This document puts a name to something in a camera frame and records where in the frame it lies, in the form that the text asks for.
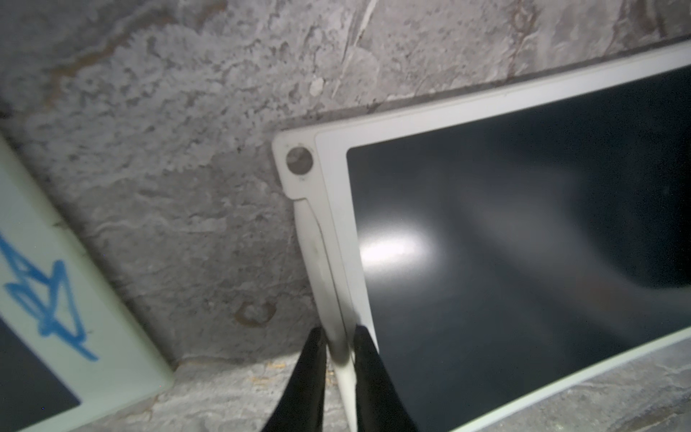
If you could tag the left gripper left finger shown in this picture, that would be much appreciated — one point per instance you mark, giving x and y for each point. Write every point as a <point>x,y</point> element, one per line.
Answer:
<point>301,408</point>

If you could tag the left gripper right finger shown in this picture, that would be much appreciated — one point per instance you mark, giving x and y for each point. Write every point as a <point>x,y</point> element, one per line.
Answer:
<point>378,389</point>

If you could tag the white drawing tablet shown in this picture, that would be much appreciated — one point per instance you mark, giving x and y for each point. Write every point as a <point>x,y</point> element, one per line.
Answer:
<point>501,247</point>
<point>71,352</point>

